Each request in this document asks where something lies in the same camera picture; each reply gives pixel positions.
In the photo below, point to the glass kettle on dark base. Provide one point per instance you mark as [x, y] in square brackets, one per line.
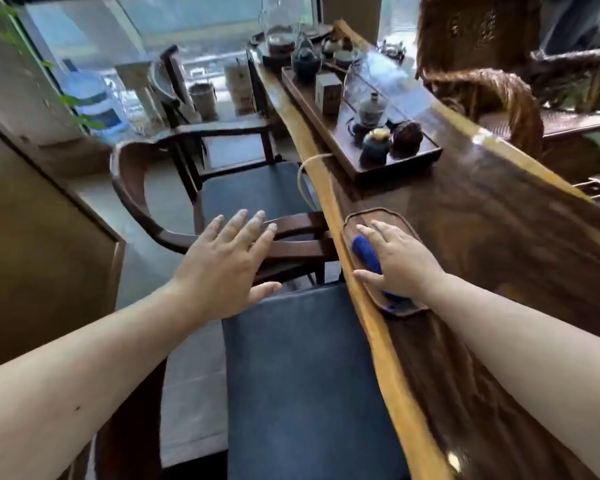
[280, 44]

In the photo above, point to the blue and gold tea jar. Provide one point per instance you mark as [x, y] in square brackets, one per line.
[375, 147]

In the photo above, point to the clear glass pitcher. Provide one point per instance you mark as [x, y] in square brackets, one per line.
[355, 84]

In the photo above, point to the small metal teapot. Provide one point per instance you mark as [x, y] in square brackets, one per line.
[392, 50]

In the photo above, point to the green vine plant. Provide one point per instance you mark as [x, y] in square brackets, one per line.
[70, 100]

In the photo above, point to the carved root wooden armchair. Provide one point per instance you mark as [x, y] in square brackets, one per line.
[480, 24]

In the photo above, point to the white lidded tea bowl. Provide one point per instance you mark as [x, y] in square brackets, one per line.
[372, 112]

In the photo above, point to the person's right hand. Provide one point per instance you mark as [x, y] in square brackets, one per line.
[405, 267]

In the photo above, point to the woven bin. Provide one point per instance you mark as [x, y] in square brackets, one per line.
[203, 102]

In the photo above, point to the person's left hand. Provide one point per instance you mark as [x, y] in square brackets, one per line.
[225, 274]

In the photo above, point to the large blue water bottle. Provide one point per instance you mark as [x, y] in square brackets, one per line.
[92, 102]

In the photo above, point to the dark wooden tea tray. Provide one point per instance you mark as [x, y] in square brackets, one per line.
[340, 139]

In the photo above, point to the dark wooden chair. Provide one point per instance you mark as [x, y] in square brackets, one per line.
[177, 79]

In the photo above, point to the blue cleaning cloth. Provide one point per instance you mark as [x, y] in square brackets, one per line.
[365, 252]

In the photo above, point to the cardboard box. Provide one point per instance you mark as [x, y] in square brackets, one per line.
[239, 87]

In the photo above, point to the person's left forearm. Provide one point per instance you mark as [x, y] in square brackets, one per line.
[80, 384]

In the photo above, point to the brown tea ornament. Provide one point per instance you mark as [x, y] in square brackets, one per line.
[407, 139]

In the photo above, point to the person's right forearm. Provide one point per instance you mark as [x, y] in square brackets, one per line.
[530, 354]

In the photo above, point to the small brown wooden tray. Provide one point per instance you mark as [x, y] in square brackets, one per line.
[397, 222]

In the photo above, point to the dark ceramic teapot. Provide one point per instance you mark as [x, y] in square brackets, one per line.
[306, 64]

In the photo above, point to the small white box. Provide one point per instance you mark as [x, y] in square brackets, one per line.
[328, 92]

